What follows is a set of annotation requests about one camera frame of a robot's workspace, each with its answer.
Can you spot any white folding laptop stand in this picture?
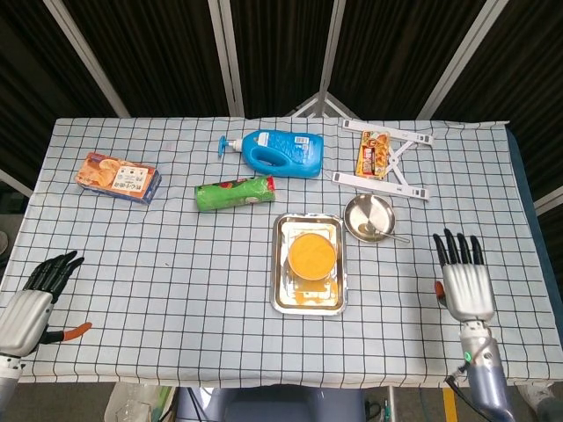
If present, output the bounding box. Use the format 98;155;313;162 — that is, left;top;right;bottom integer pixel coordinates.
332;118;435;202

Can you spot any blue pump detergent bottle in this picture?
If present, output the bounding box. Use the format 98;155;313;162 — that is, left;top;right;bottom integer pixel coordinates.
219;129;325;179

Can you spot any bowl of yellow liquid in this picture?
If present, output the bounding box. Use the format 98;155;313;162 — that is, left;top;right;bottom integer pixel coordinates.
286;232;339;282

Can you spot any white metal floor stand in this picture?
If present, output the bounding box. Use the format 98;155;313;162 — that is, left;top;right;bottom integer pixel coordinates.
284;91;353;119

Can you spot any clear plastic bag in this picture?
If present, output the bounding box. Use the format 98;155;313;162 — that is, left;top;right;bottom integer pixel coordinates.
104;382;175;422

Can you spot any rectangular steel tray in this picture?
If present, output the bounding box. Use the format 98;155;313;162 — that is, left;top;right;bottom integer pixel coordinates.
269;212;350;317

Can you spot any dark folding screen white frame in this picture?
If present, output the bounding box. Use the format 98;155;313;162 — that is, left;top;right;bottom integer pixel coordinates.
0;0;563;221

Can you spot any yellow red curry box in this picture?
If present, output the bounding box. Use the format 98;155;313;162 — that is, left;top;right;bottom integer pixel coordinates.
355;130;394;180

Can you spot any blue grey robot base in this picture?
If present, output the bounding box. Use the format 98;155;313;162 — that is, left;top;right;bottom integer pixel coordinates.
175;386;366;422

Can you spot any green chip can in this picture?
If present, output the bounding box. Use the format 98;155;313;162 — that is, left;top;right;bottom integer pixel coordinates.
194;174;277;212

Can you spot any small metal spoon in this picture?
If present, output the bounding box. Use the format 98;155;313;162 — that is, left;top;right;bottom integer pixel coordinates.
356;222;411;244

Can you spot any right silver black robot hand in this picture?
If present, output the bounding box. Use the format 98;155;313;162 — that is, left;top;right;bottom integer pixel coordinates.
432;228;496;322

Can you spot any round steel plate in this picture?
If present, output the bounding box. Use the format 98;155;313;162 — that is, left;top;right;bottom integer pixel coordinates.
343;193;397;244

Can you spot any white shoe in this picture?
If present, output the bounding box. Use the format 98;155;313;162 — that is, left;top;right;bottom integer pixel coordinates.
525;382;559;414

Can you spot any orange biscuit box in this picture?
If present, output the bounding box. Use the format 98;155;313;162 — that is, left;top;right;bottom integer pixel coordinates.
74;151;163;205

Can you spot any dark blue table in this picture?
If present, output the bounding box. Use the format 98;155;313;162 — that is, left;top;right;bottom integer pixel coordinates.
504;125;563;309

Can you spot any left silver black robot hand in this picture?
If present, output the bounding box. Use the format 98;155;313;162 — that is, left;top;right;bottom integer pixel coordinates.
0;250;93;357

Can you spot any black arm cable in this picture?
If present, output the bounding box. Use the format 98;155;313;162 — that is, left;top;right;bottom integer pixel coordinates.
444;364;485;412

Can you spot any blue checkered tablecloth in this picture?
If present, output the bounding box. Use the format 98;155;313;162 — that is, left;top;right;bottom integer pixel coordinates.
0;116;563;392

